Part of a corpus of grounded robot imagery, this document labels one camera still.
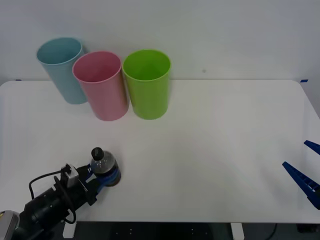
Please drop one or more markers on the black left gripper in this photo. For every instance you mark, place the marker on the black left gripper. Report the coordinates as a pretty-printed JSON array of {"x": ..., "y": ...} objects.
[{"x": 85, "y": 193}]

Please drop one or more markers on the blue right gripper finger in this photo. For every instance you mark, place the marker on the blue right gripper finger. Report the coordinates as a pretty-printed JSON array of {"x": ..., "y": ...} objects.
[
  {"x": 300, "y": 177},
  {"x": 313, "y": 146}
]

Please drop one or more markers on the dark bottle with black cap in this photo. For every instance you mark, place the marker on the dark bottle with black cap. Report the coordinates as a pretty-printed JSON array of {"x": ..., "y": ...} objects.
[{"x": 103, "y": 162}]

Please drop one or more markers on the white table leg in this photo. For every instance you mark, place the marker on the white table leg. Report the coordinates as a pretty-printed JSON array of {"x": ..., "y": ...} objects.
[
  {"x": 237, "y": 231},
  {"x": 69, "y": 229}
]

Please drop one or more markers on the pink plastic bin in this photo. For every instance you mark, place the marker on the pink plastic bin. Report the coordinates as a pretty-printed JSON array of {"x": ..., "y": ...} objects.
[{"x": 105, "y": 97}]

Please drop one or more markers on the green plastic bin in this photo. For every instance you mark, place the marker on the green plastic bin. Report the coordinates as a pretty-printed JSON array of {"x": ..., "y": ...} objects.
[{"x": 150, "y": 97}]

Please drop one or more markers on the pale blue plastic bin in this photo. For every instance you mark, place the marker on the pale blue plastic bin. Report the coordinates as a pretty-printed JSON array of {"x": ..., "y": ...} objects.
[{"x": 62, "y": 75}]

